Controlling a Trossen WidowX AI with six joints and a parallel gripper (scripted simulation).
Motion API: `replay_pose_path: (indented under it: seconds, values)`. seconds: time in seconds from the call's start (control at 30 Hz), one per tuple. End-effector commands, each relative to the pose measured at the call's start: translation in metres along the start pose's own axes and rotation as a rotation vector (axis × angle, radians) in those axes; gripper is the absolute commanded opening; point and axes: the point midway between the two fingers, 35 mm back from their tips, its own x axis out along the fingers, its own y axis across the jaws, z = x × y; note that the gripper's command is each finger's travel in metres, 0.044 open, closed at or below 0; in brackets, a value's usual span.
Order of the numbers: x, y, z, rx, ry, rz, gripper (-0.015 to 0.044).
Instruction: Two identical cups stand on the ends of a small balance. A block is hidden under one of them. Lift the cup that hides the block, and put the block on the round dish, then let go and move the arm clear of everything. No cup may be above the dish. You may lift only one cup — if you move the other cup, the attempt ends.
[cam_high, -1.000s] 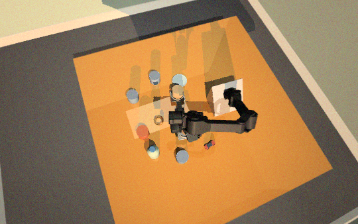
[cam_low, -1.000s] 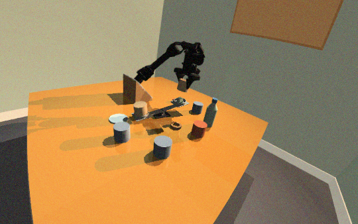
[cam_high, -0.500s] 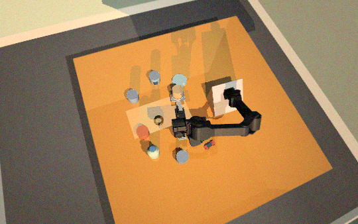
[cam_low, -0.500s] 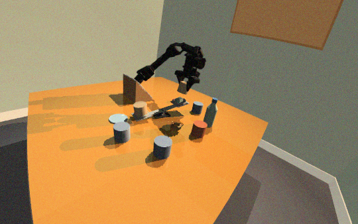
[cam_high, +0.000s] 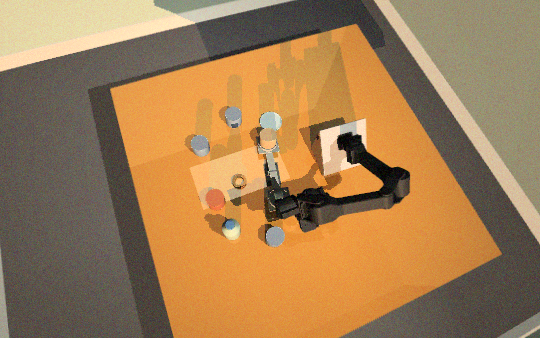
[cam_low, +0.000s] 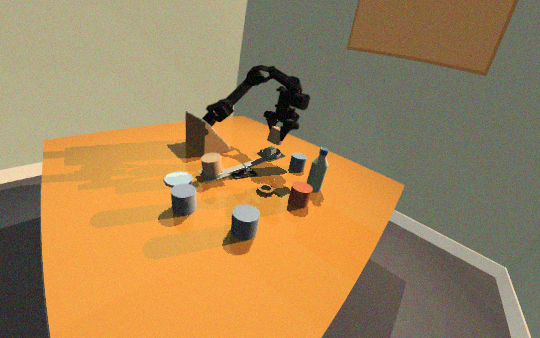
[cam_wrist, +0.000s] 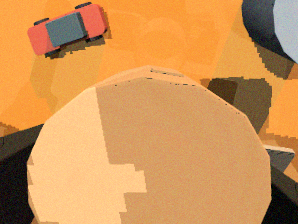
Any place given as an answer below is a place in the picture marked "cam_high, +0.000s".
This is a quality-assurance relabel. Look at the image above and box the brown ring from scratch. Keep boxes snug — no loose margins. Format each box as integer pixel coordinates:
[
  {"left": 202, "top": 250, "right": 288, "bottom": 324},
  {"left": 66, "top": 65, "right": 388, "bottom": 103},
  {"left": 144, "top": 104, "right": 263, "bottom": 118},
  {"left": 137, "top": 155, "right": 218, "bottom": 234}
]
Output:
[{"left": 232, "top": 174, "right": 247, "bottom": 189}]

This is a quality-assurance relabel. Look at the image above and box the white round dish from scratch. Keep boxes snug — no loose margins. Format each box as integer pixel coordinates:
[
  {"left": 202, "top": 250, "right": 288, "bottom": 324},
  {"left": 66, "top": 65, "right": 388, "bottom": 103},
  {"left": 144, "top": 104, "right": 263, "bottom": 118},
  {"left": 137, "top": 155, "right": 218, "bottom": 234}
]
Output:
[{"left": 260, "top": 112, "right": 282, "bottom": 131}]

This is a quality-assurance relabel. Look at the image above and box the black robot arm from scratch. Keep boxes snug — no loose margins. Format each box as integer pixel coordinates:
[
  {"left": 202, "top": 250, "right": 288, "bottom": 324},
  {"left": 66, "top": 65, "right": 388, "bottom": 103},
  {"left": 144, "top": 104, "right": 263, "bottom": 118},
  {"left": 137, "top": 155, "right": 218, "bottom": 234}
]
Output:
[{"left": 274, "top": 132, "right": 410, "bottom": 233}]

